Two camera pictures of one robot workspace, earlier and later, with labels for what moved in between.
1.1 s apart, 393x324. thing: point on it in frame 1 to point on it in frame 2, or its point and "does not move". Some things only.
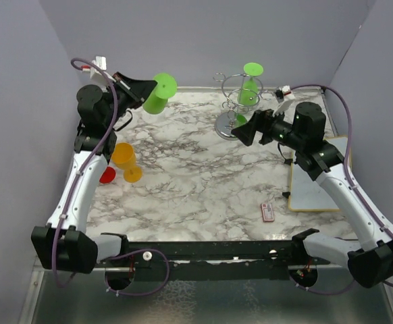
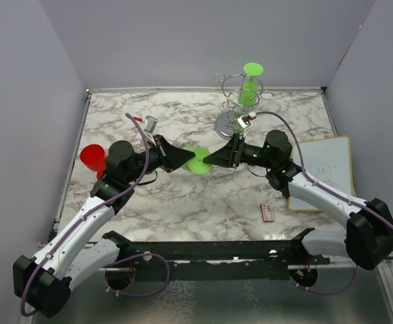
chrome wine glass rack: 240,91 does not move
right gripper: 261,121 to 227,156
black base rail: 215,260 does not move
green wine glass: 248,92 does not move
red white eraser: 267,212 does not move
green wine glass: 157,99 to 196,164
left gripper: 137,90 to 170,156
